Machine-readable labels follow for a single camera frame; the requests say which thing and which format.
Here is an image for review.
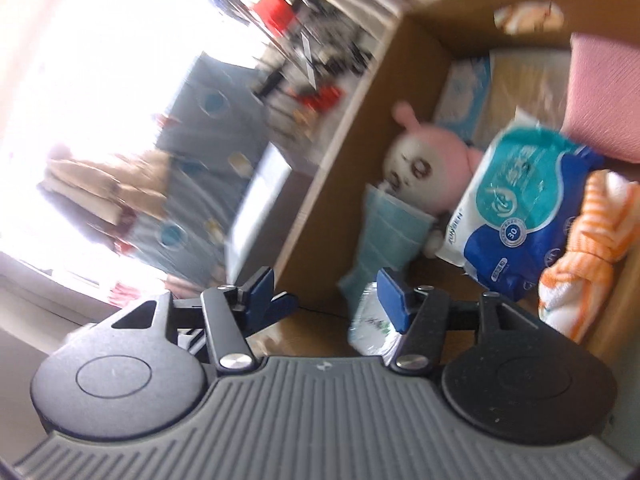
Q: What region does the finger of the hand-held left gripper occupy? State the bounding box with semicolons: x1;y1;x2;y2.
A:
247;291;300;337

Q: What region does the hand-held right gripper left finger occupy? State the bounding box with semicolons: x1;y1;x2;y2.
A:
111;266;277;375

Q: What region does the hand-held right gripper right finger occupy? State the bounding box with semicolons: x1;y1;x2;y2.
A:
376;267;538;375

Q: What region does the small green white tissue pack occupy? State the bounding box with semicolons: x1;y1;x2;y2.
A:
347;282;408;358

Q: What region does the blue face mask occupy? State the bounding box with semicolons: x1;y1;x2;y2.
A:
337;182;436;301

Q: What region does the blue wet wipes pack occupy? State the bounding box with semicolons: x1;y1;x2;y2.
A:
440;107;606;303

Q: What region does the brown cardboard box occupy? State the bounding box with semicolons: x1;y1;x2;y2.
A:
272;0;640;376

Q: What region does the white flat panel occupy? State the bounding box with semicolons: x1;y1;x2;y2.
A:
225;142;293;273

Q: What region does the grey dotted blanket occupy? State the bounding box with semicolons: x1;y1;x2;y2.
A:
127;52;281;286

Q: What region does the pink white plush toy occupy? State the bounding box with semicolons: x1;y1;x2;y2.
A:
382;101;488;256

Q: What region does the beige cloth pile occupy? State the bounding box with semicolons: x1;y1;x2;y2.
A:
42;147;171;226

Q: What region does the orange striped towel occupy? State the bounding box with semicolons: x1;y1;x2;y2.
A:
537;170;640;343

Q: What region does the white blue tissue pack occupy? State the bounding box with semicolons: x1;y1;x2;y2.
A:
434;55;493;138

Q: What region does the red plastic chair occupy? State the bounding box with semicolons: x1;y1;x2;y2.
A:
252;0;293;23

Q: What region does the pink cloth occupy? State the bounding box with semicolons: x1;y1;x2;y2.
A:
560;32;640;163

